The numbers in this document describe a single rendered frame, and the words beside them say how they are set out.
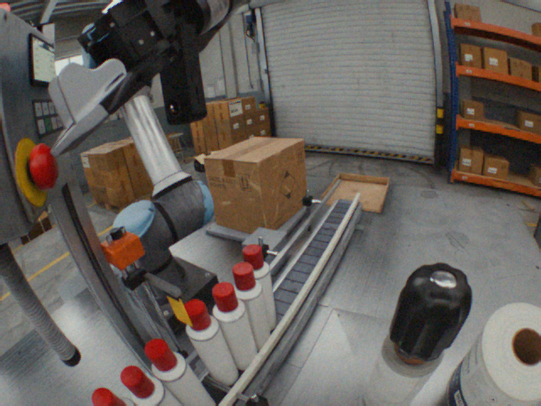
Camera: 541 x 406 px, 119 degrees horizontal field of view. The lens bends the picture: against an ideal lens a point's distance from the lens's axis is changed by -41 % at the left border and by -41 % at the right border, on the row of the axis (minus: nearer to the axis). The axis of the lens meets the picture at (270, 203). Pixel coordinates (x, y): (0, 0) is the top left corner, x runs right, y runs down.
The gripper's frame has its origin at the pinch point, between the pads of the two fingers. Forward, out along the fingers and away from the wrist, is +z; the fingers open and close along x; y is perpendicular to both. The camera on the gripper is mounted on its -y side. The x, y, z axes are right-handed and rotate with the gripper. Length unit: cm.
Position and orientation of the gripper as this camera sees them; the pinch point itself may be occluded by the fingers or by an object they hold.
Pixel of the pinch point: (67, 148)
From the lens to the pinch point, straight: 23.8
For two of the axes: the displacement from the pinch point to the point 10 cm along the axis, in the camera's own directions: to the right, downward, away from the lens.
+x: 8.7, 1.2, -4.7
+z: -3.5, 8.2, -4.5
